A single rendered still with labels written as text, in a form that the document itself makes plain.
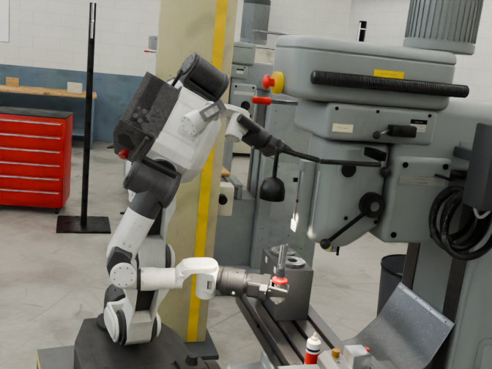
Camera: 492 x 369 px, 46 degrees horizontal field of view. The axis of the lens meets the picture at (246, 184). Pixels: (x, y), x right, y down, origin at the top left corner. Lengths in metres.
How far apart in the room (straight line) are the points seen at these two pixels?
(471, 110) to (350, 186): 0.41
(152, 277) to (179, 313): 1.87
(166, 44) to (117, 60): 7.29
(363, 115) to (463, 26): 0.38
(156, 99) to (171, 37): 1.45
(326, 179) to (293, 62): 0.34
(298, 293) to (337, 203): 0.51
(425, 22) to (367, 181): 0.47
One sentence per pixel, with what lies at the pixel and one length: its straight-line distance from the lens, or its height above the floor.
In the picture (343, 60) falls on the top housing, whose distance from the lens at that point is 1.53.
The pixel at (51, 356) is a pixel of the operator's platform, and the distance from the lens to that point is 2.88.
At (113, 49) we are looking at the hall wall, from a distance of 10.54.
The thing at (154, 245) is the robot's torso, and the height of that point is 1.09.
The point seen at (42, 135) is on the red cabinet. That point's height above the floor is 0.82.
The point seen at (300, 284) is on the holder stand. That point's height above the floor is 1.08.
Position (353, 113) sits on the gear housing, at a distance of 1.57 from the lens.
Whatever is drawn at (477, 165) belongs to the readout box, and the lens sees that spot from 1.54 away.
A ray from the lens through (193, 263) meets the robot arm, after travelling 1.82.
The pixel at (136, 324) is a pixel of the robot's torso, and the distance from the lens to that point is 2.42.
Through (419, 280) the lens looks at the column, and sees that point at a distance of 2.05.
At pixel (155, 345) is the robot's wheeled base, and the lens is 2.62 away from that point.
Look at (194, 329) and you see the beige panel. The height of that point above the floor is 0.12.
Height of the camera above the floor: 1.84
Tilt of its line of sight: 13 degrees down
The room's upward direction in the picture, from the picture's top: 6 degrees clockwise
